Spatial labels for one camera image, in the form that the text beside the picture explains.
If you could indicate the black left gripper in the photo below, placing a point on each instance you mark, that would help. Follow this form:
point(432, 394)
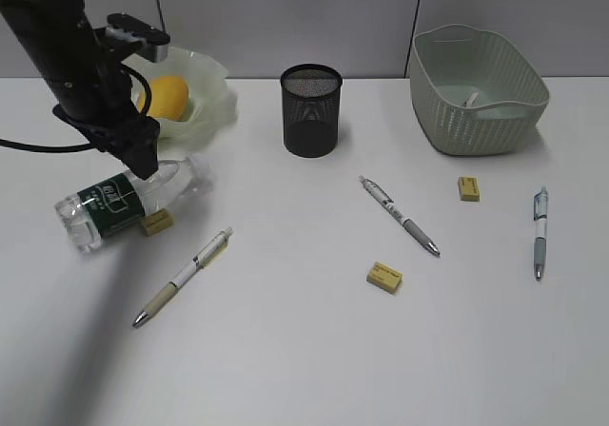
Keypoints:
point(105, 115)

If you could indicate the yellow mango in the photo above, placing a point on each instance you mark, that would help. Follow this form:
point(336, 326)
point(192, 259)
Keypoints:
point(169, 97)

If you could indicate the clear water bottle green label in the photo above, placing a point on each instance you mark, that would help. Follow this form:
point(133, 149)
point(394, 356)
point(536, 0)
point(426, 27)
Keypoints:
point(99, 211)

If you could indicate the white pen beige grip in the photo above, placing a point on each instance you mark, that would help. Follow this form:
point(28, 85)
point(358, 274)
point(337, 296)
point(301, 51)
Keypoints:
point(198, 263)

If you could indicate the white pen grey grip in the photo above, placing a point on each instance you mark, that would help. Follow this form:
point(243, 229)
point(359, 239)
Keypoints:
point(407, 224)

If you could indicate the waste paper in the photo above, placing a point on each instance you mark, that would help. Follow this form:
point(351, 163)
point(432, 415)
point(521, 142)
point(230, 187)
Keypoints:
point(471, 100)

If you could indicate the blue clip pen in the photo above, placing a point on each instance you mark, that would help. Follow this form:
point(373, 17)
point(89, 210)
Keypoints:
point(540, 220)

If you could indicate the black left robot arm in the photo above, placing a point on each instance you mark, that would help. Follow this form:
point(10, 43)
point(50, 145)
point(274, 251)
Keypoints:
point(84, 69)

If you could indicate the yellow eraser near bottle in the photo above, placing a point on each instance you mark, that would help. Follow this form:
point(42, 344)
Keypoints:
point(157, 222)

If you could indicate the pale green wavy plate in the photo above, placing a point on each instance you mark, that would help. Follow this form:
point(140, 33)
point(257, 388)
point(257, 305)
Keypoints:
point(211, 104)

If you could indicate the black mesh pen holder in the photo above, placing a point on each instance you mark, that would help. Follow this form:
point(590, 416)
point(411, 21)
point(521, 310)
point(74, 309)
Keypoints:
point(311, 95)

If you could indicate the yellow eraser front centre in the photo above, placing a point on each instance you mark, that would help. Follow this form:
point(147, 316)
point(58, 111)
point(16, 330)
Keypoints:
point(384, 277)

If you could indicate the yellow eraser near basket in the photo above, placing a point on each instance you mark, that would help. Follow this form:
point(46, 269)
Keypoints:
point(469, 190)

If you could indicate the pale green woven basket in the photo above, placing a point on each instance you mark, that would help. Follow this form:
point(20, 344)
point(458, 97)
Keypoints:
point(447, 65)

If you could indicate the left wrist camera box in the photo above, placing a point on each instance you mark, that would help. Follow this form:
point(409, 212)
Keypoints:
point(125, 35)

